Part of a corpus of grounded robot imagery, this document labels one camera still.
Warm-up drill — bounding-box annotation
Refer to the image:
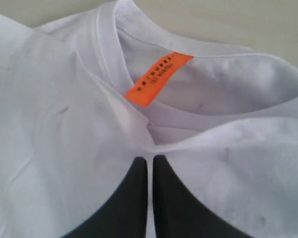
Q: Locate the white t-shirt red logo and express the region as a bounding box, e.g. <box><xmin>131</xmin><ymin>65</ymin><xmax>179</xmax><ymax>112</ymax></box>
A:
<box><xmin>0</xmin><ymin>0</ymin><xmax>298</xmax><ymax>238</ymax></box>

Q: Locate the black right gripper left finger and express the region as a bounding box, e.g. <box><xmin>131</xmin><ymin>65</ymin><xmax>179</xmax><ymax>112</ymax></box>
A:
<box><xmin>64</xmin><ymin>157</ymin><xmax>148</xmax><ymax>238</ymax></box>

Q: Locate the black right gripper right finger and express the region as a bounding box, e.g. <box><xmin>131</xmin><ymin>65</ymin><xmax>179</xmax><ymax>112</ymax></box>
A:
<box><xmin>152</xmin><ymin>155</ymin><xmax>250</xmax><ymax>238</ymax></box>

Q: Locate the orange tag on table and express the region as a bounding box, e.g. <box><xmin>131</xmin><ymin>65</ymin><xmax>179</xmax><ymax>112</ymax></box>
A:
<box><xmin>125</xmin><ymin>52</ymin><xmax>194</xmax><ymax>107</ymax></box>

